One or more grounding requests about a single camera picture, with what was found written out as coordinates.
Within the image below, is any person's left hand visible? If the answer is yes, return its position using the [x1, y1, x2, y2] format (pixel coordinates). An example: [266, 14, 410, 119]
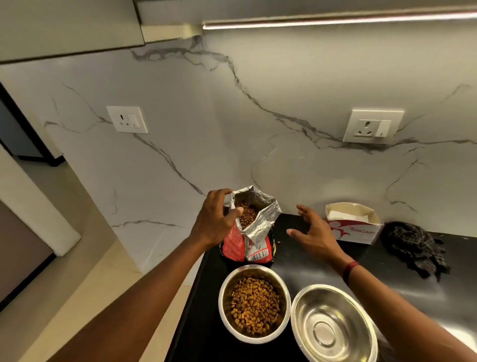
[189, 188, 244, 251]

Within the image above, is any person's right hand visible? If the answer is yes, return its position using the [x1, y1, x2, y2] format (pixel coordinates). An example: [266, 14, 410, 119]
[286, 204, 353, 271]

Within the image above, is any red black pet food bag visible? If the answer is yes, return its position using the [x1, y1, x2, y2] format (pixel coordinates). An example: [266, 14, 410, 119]
[220, 185, 283, 266]

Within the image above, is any steel bowl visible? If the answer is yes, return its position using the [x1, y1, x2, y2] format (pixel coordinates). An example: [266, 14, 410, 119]
[218, 264, 292, 345]
[290, 284, 379, 362]

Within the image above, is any wall cabinet door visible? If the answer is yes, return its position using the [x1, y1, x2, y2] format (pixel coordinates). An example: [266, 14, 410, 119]
[0, 0, 145, 64]

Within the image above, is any person's left forearm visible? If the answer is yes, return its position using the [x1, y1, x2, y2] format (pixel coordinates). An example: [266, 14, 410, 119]
[46, 237, 209, 362]

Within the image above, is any person's right forearm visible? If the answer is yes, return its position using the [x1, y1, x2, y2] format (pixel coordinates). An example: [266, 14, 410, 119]
[346, 265, 477, 362]

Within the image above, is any red and white tissue box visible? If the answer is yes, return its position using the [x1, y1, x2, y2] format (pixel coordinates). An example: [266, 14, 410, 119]
[324, 201, 385, 246]

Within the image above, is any red wrist band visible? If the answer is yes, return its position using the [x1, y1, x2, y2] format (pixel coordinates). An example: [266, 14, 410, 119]
[342, 261, 360, 287]

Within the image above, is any dark checked cloth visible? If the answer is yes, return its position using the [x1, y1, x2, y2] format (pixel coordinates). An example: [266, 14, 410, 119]
[380, 221, 452, 282]

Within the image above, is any brown base cabinet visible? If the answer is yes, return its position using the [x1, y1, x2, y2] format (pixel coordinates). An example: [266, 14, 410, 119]
[0, 199, 57, 312]

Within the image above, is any under-cabinet light strip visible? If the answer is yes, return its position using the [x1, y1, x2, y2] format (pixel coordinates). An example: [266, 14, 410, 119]
[202, 10, 477, 30]

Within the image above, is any white wall socket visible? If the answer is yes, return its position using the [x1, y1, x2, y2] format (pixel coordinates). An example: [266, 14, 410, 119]
[106, 105, 149, 134]
[342, 108, 405, 145]

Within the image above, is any grey wall cabinet body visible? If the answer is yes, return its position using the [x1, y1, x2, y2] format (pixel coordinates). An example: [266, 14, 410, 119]
[133, 0, 477, 44]

